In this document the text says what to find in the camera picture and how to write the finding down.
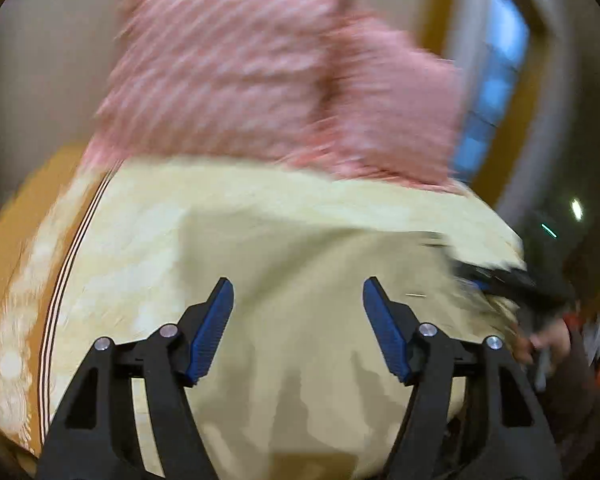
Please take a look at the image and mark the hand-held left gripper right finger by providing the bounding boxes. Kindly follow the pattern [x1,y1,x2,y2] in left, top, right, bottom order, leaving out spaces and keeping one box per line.
[362,276,563,480]

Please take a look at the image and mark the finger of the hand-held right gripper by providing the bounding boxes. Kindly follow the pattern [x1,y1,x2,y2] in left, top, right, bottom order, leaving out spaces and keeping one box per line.
[422,232,537,295]

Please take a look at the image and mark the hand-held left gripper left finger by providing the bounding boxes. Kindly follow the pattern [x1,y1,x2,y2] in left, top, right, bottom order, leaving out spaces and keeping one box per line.
[36,277,235,480]

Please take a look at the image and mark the beige pants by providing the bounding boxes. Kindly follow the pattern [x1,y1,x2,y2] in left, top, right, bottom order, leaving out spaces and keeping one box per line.
[44,154,529,480]

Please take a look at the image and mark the person's right hand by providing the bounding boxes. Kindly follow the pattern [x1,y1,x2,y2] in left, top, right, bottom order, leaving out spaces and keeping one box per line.
[511,316,572,365]

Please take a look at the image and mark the orange patterned bedspread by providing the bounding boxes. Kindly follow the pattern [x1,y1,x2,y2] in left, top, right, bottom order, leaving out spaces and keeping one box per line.
[0,142,112,461]

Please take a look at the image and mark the pink striped blanket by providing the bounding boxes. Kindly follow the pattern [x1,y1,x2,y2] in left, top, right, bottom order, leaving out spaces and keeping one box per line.
[80,0,468,193]

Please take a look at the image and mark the window with white frame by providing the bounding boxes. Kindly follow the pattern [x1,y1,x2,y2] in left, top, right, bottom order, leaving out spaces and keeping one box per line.
[442,0,588,213]

